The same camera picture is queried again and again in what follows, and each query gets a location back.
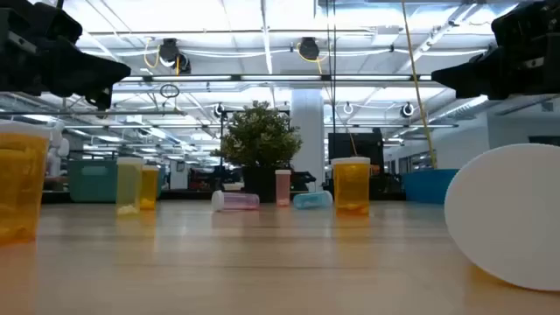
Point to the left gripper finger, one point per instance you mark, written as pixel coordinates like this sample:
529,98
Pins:
100,98
87,70

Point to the yellow-green pill bottle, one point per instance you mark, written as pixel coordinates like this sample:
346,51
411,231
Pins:
129,188

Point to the orange pill bottle white cap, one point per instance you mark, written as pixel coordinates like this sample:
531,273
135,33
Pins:
507,214
22,197
351,188

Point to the purple pill bottle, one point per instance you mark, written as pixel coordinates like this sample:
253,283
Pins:
240,201

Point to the pink pill bottle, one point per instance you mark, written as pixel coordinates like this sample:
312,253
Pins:
283,188

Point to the teal plastic bin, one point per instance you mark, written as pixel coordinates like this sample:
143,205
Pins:
92,184

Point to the blue plastic bin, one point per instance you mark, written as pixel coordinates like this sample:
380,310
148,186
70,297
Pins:
424,186

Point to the white cabinet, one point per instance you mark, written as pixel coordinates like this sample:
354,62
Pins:
178,177

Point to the artificial plant in black pot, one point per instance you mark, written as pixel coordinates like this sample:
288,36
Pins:
260,135

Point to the white square column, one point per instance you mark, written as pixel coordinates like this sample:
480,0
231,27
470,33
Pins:
308,131

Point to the long ceiling light bar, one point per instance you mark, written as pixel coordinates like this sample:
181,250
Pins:
280,78

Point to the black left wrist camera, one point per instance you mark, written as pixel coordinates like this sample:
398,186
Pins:
61,24

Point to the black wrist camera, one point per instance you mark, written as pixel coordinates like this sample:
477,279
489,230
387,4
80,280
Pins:
525,22
61,24

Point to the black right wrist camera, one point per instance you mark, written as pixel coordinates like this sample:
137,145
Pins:
525,22

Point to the black aluminium table frame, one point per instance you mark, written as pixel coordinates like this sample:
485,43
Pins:
184,196

